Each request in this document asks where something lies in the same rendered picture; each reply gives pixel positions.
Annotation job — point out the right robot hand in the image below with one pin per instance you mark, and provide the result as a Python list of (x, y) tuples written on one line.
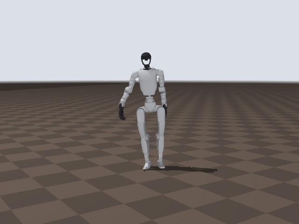
[(121, 112)]

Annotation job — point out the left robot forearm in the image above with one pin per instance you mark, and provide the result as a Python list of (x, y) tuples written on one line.
[(163, 97)]

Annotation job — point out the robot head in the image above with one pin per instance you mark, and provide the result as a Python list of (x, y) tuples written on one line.
[(146, 56)]

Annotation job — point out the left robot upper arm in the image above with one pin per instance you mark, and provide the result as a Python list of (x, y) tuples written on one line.
[(161, 80)]

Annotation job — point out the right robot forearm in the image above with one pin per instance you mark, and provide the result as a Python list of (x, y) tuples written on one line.
[(124, 98)]

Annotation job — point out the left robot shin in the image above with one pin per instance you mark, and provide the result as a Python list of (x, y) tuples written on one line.
[(160, 148)]

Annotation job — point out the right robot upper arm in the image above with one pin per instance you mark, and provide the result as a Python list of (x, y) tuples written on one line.
[(131, 82)]

